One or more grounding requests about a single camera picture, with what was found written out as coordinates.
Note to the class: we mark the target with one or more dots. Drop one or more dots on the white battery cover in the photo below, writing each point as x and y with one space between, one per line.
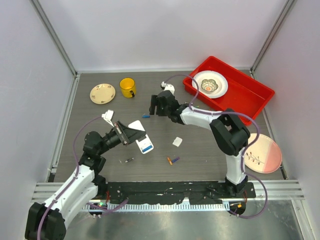
177 141

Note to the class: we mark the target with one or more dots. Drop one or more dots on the purple battery lower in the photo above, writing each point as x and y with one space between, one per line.
176 159

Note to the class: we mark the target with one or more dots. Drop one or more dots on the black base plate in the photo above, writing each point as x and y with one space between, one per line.
172 192

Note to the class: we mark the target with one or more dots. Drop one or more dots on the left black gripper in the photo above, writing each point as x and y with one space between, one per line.
127 134

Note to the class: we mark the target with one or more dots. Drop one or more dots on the orange battery lower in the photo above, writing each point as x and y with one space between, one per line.
170 161

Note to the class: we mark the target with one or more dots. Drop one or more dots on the cream floral plate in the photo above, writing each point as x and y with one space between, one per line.
102 93

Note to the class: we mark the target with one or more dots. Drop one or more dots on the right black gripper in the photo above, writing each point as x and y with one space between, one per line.
154 102

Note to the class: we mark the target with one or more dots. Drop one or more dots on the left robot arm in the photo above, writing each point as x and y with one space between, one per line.
50 220

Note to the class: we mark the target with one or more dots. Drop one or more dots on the small patterned bowl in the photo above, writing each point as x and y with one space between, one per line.
209 85

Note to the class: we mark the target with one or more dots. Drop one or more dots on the white remote control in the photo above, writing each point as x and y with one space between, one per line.
143 141

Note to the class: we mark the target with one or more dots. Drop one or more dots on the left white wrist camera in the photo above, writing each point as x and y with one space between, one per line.
107 116

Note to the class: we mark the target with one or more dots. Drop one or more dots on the yellow mug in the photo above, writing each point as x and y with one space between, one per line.
128 87

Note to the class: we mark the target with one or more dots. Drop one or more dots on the white slotted cable duct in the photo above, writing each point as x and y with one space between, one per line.
183 207

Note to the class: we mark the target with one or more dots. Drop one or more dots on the white paper plate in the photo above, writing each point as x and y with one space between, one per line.
209 74

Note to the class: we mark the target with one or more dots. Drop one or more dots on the pink white plate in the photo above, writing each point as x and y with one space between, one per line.
264 156

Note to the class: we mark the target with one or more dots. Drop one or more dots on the blue battery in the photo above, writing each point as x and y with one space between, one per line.
145 116
150 147

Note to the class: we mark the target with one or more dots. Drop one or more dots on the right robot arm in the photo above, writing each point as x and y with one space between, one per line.
229 132

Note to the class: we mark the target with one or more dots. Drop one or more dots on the red plastic bin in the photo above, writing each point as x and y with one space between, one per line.
244 94

